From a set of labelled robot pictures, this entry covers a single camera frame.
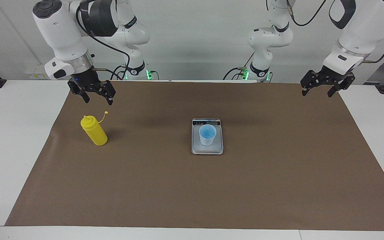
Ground white power strip yellow labels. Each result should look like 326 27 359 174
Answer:
25 67 47 80

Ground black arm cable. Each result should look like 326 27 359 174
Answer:
287 0 384 64
76 2 131 79

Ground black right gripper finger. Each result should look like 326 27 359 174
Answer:
99 80 116 106
68 82 90 103

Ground black base cable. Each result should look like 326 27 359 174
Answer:
223 52 256 80

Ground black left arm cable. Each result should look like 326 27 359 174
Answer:
287 0 384 64

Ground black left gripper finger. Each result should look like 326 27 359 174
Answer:
328 74 356 98
300 70 321 97

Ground yellow squeeze bottle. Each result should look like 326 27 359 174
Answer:
80 111 109 146

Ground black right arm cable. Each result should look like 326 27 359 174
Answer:
76 2 131 79

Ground silver digital kitchen scale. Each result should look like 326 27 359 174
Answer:
191 118 224 155

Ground light blue plastic cup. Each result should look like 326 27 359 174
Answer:
199 125 217 146

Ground brown paper table mat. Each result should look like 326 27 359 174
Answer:
5 80 384 231

